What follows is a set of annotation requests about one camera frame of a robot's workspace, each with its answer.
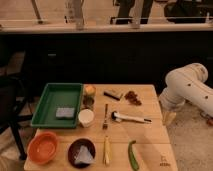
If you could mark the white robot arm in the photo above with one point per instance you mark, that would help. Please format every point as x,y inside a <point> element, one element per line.
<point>187,83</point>

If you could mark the dark brown bowl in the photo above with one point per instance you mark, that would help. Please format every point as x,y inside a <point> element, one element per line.
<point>74,150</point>

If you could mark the grey cloth in bowl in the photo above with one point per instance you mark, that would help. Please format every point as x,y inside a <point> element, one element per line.
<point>84,156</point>

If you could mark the orange red bowl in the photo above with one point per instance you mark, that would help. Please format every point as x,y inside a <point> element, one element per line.
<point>42,148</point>

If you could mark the orange topped jar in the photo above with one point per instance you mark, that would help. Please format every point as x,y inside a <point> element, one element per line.
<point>88,96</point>

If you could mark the brown dried food pile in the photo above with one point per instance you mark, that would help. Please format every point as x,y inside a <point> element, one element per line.
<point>131,96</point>

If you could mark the white cup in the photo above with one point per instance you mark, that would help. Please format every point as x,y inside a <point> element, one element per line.
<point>86,117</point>

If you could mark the metal fork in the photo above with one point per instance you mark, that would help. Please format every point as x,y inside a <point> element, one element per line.
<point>105,124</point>

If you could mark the grey sponge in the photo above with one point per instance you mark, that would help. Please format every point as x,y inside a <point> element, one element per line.
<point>65,112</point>

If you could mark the green plastic tray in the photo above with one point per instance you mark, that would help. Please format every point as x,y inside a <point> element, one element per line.
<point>54,96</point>

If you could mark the long counter ledge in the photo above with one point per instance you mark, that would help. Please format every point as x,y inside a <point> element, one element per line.
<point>92,28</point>

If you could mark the black chair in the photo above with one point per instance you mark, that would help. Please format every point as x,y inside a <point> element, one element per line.
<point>10,108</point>

